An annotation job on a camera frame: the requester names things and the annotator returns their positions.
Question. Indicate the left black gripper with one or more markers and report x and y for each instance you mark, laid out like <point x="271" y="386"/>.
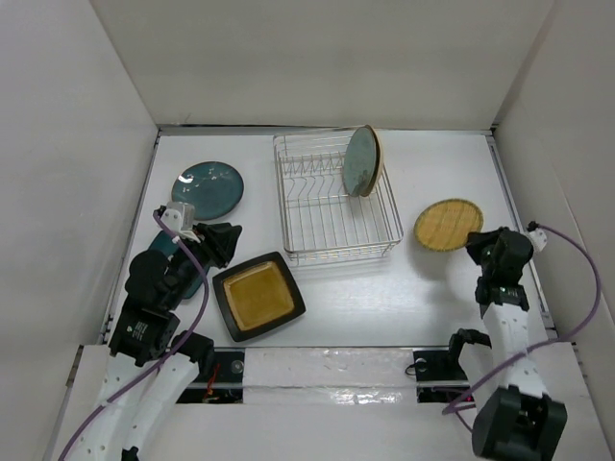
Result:
<point x="217" y="239"/>

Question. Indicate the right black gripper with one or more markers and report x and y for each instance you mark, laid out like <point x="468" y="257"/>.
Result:
<point x="476" y="239"/>

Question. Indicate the woven bamboo round plate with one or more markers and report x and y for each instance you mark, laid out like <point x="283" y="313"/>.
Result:
<point x="444" y="226"/>

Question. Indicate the dark teal oval plate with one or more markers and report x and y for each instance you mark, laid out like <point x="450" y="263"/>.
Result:
<point x="163" y="243"/>

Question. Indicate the black square amber plate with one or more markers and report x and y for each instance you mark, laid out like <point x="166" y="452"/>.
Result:
<point x="257" y="296"/>

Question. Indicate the beige floral round plate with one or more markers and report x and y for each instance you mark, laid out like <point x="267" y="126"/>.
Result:
<point x="379" y="163"/>

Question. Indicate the light green flower plate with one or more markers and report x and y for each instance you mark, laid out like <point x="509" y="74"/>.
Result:
<point x="359" y="162"/>

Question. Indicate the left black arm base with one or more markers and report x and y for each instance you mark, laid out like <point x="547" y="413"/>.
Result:
<point x="223" y="384"/>

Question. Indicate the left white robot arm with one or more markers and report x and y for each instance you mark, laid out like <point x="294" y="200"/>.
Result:
<point x="150" y="361"/>

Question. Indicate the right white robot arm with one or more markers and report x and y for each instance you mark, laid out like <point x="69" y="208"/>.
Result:
<point x="516" y="417"/>

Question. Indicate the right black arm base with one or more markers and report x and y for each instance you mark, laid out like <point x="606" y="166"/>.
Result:
<point x="437" y="379"/>

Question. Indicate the dark teal round plate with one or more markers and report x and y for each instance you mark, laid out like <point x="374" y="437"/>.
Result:
<point x="214" y="188"/>

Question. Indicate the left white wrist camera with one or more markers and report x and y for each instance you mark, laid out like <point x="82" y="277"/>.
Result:
<point x="178" y="217"/>

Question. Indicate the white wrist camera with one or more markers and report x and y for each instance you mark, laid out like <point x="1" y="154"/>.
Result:
<point x="537" y="236"/>
<point x="178" y="217"/>

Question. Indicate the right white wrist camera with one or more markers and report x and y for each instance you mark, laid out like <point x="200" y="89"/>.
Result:
<point x="537" y="236"/>

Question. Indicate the silver wire dish rack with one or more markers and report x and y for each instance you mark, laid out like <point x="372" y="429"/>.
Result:
<point x="321" y="222"/>

